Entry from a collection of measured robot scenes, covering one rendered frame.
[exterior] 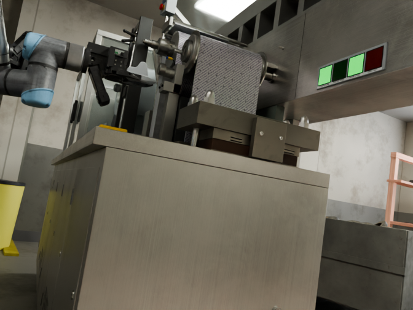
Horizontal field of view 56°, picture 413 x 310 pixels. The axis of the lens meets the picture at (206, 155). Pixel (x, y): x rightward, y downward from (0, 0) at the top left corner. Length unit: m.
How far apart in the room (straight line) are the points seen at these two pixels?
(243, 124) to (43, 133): 4.02
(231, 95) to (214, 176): 0.41
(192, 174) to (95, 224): 0.25
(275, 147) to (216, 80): 0.32
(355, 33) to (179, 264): 0.77
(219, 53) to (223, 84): 0.10
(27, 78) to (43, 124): 3.81
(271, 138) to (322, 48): 0.34
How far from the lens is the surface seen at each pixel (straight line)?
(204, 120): 1.03
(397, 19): 1.09
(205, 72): 1.28
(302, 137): 1.18
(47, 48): 1.15
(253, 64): 1.37
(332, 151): 7.36
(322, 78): 1.22
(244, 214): 1.01
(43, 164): 4.91
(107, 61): 1.17
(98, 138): 0.89
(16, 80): 1.16
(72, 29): 5.24
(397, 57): 1.05
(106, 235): 0.90
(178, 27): 1.65
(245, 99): 1.32
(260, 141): 1.08
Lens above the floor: 0.78
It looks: 6 degrees up
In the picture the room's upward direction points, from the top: 9 degrees clockwise
